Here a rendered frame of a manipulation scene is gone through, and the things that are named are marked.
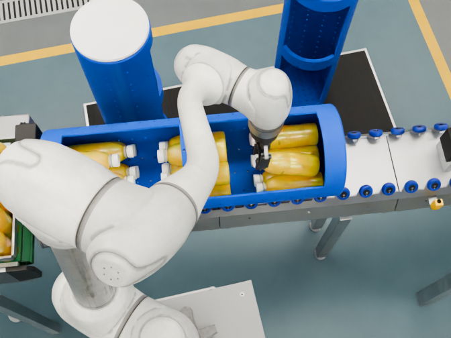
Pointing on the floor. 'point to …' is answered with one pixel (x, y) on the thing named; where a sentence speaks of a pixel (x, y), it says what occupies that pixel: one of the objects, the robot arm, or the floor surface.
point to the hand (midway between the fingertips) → (260, 156)
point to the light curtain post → (435, 291)
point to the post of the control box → (27, 316)
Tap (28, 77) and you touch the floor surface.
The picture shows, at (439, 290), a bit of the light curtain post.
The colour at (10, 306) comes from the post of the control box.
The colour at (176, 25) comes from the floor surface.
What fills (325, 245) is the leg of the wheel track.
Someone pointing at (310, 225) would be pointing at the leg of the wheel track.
